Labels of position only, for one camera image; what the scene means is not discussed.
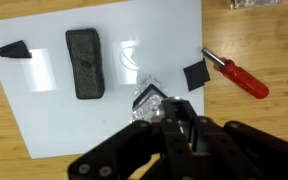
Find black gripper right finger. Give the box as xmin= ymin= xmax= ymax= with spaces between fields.
xmin=178 ymin=99 xmax=288 ymax=180

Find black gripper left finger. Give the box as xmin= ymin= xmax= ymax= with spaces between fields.
xmin=67 ymin=97 xmax=198 ymax=180

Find short crystal column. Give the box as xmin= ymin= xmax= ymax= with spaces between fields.
xmin=229 ymin=0 xmax=283 ymax=10

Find white whiteboard sheet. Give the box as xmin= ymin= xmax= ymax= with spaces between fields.
xmin=0 ymin=0 xmax=206 ymax=160

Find square black foam piece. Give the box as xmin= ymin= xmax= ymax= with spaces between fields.
xmin=182 ymin=58 xmax=211 ymax=92

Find black whiteboard eraser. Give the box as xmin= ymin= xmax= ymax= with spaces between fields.
xmin=64 ymin=27 xmax=106 ymax=100

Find black foam wedge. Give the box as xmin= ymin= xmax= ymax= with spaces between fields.
xmin=0 ymin=39 xmax=33 ymax=60

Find red handled screwdriver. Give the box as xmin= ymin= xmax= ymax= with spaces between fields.
xmin=201 ymin=47 xmax=270 ymax=100

